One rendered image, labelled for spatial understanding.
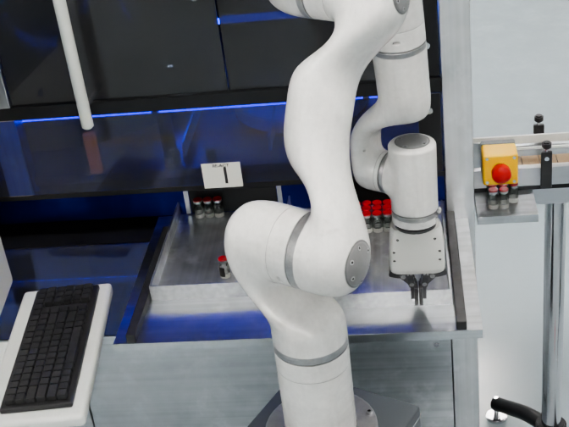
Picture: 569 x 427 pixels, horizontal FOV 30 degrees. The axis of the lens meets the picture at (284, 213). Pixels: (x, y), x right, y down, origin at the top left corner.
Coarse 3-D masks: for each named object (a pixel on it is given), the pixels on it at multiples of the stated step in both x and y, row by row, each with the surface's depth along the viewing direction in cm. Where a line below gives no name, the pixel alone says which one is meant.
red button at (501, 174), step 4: (500, 164) 217; (504, 164) 217; (496, 168) 217; (500, 168) 216; (504, 168) 216; (508, 168) 217; (492, 172) 217; (496, 172) 216; (500, 172) 216; (504, 172) 216; (508, 172) 216; (492, 176) 218; (496, 176) 217; (500, 176) 217; (504, 176) 216; (508, 176) 217; (496, 180) 217; (500, 180) 217; (504, 180) 217; (508, 180) 218
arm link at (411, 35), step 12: (276, 0) 154; (288, 0) 152; (300, 0) 151; (420, 0) 164; (288, 12) 155; (300, 12) 153; (408, 12) 163; (420, 12) 165; (408, 24) 164; (420, 24) 166; (396, 36) 165; (408, 36) 165; (420, 36) 167; (384, 48) 167; (396, 48) 166; (408, 48) 166
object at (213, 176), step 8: (208, 168) 225; (216, 168) 225; (232, 168) 225; (208, 176) 226; (216, 176) 226; (232, 176) 226; (240, 176) 226; (208, 184) 227; (216, 184) 227; (224, 184) 227; (232, 184) 227; (240, 184) 226
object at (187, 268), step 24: (192, 216) 240; (168, 240) 228; (192, 240) 231; (216, 240) 230; (168, 264) 223; (192, 264) 222; (216, 264) 221; (168, 288) 210; (192, 288) 210; (216, 288) 209; (240, 288) 209
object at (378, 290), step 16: (384, 240) 222; (384, 256) 216; (448, 256) 208; (368, 272) 212; (384, 272) 211; (448, 272) 203; (368, 288) 207; (384, 288) 206; (400, 288) 206; (432, 288) 205; (448, 288) 198; (352, 304) 202; (368, 304) 201; (384, 304) 201; (400, 304) 201; (432, 304) 200
